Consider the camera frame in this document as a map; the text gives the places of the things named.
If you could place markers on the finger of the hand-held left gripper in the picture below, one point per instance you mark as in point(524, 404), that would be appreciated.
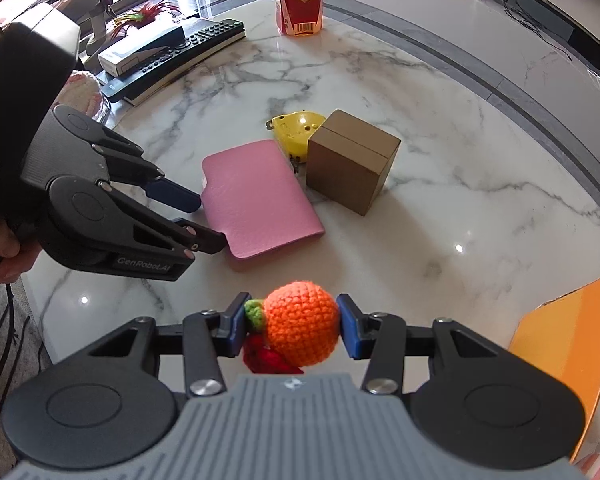
point(205, 242)
point(175, 197)

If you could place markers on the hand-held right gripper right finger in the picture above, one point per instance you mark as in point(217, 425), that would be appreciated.
point(348, 330)

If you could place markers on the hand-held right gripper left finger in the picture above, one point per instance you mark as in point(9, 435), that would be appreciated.
point(237, 327)

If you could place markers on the orange crochet fruit charm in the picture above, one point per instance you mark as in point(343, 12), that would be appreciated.
point(300, 320)

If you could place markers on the pink leather wallet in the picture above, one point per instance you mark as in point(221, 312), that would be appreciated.
point(260, 200)

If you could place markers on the pink white knitted item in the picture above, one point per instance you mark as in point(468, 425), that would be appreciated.
point(82, 95)

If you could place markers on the black flat case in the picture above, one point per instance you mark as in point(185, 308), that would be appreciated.
point(135, 98)

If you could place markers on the white and black box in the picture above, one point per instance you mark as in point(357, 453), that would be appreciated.
point(125, 57)

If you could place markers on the grey metal stand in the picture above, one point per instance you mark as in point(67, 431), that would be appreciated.
point(97, 25)

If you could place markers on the red leaf plant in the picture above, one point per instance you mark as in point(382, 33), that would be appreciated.
point(147, 12)

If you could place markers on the brown cardboard box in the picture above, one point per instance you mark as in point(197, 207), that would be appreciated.
point(345, 175)

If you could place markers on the black remote control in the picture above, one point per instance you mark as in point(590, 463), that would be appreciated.
point(200, 42)

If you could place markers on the grey patterned blanket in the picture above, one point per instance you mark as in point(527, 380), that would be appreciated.
point(25, 355)

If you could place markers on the orange board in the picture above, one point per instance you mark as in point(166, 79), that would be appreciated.
point(565, 350)

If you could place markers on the pink striped cloth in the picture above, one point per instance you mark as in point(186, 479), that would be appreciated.
point(596, 466)

